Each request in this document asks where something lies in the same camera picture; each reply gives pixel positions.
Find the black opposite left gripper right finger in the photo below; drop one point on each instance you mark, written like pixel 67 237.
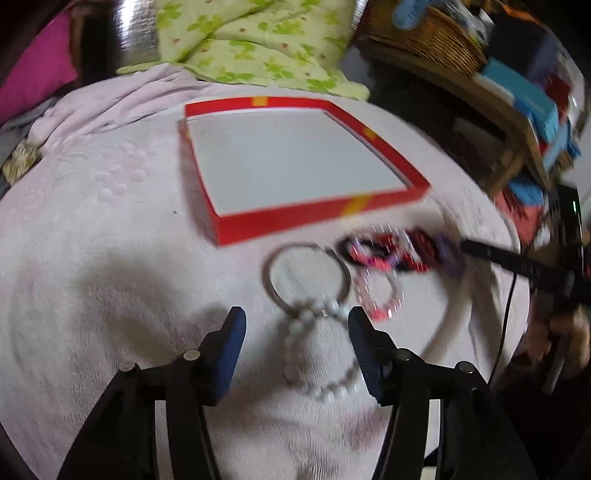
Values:
pixel 519 264

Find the dark maroon ring bangle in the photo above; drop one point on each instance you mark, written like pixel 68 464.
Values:
pixel 366 252

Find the red cardboard box tray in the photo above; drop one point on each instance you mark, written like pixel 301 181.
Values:
pixel 272 163

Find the pink fleece blanket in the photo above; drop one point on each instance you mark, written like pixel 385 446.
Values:
pixel 107 257

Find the silver metal bangle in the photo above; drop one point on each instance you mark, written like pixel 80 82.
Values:
pixel 299 276

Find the magenta pillow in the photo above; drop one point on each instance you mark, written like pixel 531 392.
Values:
pixel 42 69

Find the silver foil insulation sheet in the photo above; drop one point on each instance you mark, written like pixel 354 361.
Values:
pixel 134 24

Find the blue fashion box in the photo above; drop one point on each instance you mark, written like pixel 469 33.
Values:
pixel 529 99

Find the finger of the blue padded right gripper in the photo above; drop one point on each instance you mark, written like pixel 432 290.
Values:
pixel 374 351

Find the wooden shelf table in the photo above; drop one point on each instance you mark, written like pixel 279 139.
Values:
pixel 488 138

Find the person's right hand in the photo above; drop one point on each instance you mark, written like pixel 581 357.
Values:
pixel 557 343

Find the blue cloth in basket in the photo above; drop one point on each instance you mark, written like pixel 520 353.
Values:
pixel 409 13

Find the wicker basket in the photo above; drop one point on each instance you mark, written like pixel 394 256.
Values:
pixel 437 38

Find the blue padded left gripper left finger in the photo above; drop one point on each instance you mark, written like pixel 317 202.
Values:
pixel 219 353

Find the beige patterned cloth piece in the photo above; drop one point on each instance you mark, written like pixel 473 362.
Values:
pixel 22 159

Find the green clover pattern quilt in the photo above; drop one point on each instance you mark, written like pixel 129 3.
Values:
pixel 289 44

